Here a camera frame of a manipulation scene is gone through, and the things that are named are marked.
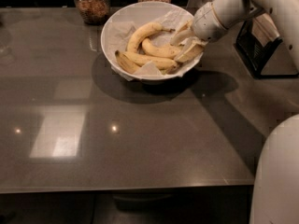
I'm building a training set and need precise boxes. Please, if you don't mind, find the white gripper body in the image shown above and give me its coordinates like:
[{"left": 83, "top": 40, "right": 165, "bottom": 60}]
[{"left": 192, "top": 2, "right": 227, "bottom": 42}]

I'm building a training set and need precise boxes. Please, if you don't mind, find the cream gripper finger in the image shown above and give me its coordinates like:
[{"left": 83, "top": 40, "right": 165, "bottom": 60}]
[
  {"left": 170, "top": 20, "right": 193, "bottom": 46},
  {"left": 174, "top": 38, "right": 206, "bottom": 63}
]

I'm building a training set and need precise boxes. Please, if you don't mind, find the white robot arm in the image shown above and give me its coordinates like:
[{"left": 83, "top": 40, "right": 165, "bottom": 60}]
[{"left": 192, "top": 0, "right": 299, "bottom": 224}]

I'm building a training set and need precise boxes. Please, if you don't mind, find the long lower yellow banana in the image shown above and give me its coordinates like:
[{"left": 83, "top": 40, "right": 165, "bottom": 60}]
[{"left": 123, "top": 51, "right": 179, "bottom": 74}]

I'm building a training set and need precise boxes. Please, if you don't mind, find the small left yellow banana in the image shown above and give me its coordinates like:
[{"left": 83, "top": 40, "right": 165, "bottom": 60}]
[{"left": 115, "top": 50, "right": 139, "bottom": 74}]

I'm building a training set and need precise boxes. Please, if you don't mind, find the white paper towel liner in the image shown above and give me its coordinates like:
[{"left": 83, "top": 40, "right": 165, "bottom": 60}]
[{"left": 107, "top": 8, "right": 195, "bottom": 81}]

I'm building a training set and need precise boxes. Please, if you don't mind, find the glass jar with granola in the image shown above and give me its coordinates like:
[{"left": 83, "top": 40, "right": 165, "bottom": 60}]
[{"left": 74, "top": 0, "right": 110, "bottom": 25}]

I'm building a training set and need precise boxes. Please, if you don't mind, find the black wire napkin holder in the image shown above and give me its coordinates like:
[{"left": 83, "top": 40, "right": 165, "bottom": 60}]
[{"left": 235, "top": 14, "right": 298, "bottom": 79}]

